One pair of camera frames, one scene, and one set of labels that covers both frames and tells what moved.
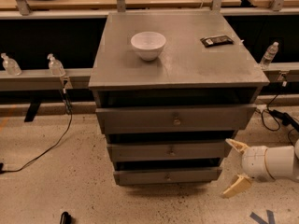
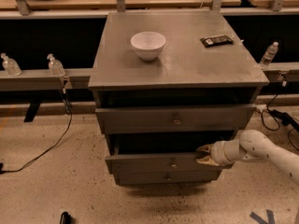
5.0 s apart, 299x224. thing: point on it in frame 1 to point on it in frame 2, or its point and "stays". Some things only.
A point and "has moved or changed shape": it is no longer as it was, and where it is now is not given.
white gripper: [254, 162] to [219, 153]
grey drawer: [165, 150] has moved or changed shape
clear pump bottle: [55, 66] stays
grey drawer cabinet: [169, 120] stays
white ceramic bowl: [149, 45] stays
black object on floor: [65, 218] stays
